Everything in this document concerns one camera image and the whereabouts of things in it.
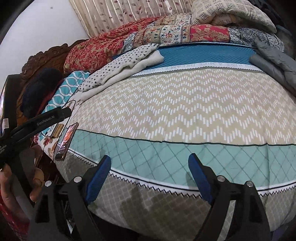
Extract red floral patchwork quilt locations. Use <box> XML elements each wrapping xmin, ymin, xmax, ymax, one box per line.
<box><xmin>64</xmin><ymin>14</ymin><xmax>230</xmax><ymax>74</ymax></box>

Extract gold rectangular power bank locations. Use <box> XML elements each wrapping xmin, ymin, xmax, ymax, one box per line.
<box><xmin>50</xmin><ymin>123</ymin><xmax>64</xmax><ymax>138</ymax></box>

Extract carved brown wooden headboard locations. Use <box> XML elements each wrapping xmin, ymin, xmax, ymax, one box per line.
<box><xmin>16</xmin><ymin>40</ymin><xmax>85</xmax><ymax>126</ymax></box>

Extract grey padded jacket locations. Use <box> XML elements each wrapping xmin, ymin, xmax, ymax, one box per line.
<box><xmin>249</xmin><ymin>39</ymin><xmax>295</xmax><ymax>97</ymax></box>

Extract blue-grey patterned folded blanket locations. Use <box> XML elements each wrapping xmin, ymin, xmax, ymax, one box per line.
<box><xmin>228</xmin><ymin>27</ymin><xmax>285</xmax><ymax>52</ymax></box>

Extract teal white lattice pillow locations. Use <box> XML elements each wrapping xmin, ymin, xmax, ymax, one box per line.
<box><xmin>38</xmin><ymin>70</ymin><xmax>91</xmax><ymax>142</ymax></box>

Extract person's left hand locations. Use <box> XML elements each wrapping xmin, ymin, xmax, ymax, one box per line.
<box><xmin>1</xmin><ymin>145</ymin><xmax>44</xmax><ymax>223</ymax></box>

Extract patterned bedsheet beige teal blue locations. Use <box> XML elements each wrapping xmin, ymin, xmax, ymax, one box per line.
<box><xmin>56</xmin><ymin>44</ymin><xmax>295</xmax><ymax>240</ymax></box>

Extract cream fleece black-patterned garment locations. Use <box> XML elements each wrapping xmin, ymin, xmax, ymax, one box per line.
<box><xmin>78</xmin><ymin>43</ymin><xmax>164</xmax><ymax>101</ymax></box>

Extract beige leaf-pattern curtain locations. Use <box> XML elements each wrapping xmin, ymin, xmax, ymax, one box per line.
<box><xmin>69</xmin><ymin>0</ymin><xmax>193</xmax><ymax>37</ymax></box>

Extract cream printed folded comforter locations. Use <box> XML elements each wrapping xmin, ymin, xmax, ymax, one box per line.
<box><xmin>191</xmin><ymin>1</ymin><xmax>277</xmax><ymax>34</ymax></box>

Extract smartphone with lit screen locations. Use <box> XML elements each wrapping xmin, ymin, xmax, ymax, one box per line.
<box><xmin>55</xmin><ymin>122</ymin><xmax>79</xmax><ymax>161</ymax></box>

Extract dark navy fuzzy cushion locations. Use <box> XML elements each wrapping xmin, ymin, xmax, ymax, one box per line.
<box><xmin>20</xmin><ymin>68</ymin><xmax>63</xmax><ymax>119</ymax></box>

